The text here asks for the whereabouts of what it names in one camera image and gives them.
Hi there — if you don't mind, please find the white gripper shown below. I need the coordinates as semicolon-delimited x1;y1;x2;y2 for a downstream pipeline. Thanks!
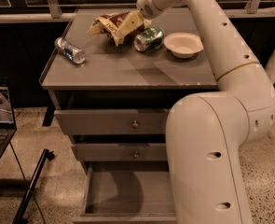
116;0;186;37

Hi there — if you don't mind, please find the brown chip bag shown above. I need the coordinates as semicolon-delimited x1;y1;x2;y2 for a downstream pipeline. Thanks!
88;12;152;46

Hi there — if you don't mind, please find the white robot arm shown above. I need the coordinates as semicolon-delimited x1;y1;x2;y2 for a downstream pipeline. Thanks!
136;0;275;224

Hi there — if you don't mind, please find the grey drawer cabinet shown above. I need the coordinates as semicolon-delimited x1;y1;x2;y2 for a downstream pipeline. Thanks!
39;7;219;173

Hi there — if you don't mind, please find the grey top drawer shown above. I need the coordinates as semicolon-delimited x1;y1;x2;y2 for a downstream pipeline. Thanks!
54;109;168;135

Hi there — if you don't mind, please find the grey middle drawer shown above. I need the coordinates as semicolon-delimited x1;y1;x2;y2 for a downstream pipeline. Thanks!
72;143;167;161

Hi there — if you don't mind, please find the grey open bottom drawer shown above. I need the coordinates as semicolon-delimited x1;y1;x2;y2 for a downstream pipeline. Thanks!
73;161;176;224

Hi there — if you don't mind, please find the green soda can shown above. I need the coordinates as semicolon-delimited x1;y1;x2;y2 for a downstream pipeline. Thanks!
134;27;164;52

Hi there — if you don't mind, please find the white paper bowl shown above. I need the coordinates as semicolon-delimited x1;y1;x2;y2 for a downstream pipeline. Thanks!
164;33;203;59

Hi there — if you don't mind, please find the crushed silver blue can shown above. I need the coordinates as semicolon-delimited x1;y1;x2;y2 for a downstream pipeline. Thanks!
54;37;86;64

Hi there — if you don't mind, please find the metal window railing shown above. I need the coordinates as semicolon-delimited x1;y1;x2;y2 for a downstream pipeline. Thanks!
0;0;275;25

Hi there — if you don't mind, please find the black tripod leg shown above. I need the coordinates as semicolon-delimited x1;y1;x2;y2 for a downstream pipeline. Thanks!
12;148;55;224

